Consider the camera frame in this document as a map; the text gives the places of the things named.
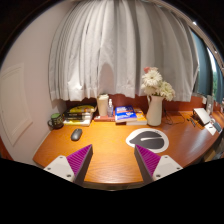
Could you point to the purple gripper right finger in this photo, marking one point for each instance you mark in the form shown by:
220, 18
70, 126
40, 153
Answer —
152, 166

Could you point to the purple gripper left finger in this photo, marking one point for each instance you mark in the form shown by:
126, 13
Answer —
73, 167

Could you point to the round white grey mouse pad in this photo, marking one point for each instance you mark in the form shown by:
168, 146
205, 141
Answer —
149, 138

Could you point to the grey computer mouse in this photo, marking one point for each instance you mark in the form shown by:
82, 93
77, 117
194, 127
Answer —
75, 136

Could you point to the white bottom book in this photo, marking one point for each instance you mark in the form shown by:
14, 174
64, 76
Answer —
83, 121

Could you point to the yellow book under blue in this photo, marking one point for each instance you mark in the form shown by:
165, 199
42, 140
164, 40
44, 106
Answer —
141, 119

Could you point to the dark green mug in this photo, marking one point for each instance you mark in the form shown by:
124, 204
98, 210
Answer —
56, 121

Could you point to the dark middle book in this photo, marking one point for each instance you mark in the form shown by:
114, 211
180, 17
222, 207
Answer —
77, 116

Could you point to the white ceramic pitcher vase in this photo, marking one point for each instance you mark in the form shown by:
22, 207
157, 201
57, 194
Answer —
154, 113

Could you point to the yellow black top book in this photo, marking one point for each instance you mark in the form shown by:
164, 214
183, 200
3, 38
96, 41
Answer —
82, 109

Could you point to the clear sanitizer bottle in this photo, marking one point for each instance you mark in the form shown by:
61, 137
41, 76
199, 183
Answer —
110, 108

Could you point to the white laptop device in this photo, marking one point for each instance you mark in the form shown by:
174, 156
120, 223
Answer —
202, 115

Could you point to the white tumbler cup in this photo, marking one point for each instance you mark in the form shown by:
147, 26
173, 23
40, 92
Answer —
102, 103

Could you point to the white and pink flowers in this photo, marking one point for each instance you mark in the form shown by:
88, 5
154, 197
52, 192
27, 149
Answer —
154, 85

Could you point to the white curtain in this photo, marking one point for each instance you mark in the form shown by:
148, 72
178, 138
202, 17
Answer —
102, 46

